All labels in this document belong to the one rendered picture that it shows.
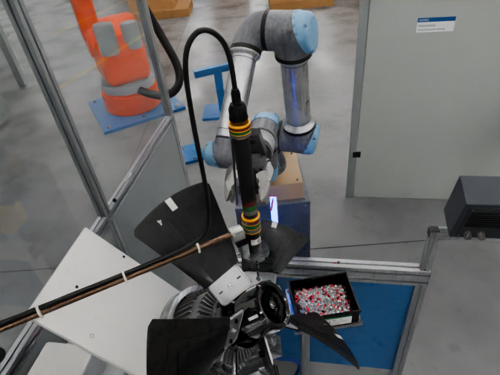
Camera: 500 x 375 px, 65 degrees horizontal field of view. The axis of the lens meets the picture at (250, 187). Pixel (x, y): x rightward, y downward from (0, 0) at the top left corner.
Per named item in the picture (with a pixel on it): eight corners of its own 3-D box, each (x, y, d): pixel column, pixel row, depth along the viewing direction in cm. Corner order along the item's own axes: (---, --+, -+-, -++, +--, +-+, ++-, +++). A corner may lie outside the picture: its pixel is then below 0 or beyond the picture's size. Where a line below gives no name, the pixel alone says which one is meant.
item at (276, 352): (263, 362, 121) (246, 359, 117) (261, 343, 124) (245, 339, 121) (282, 356, 116) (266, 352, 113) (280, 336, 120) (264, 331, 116)
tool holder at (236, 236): (241, 271, 93) (236, 242, 87) (229, 251, 99) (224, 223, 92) (274, 256, 96) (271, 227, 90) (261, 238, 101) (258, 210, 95)
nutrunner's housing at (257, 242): (252, 267, 97) (229, 95, 69) (245, 257, 100) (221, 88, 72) (266, 261, 98) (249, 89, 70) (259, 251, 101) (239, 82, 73)
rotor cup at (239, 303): (254, 359, 97) (294, 345, 90) (210, 331, 92) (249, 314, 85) (262, 309, 108) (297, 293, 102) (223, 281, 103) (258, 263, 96)
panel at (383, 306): (225, 353, 203) (204, 268, 162) (225, 351, 203) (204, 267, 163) (391, 370, 188) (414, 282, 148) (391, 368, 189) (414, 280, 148)
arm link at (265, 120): (280, 135, 113) (279, 109, 108) (276, 156, 105) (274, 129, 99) (253, 135, 114) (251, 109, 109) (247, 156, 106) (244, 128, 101)
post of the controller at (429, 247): (420, 271, 142) (430, 231, 130) (418, 264, 144) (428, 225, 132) (428, 271, 141) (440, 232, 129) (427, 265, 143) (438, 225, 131)
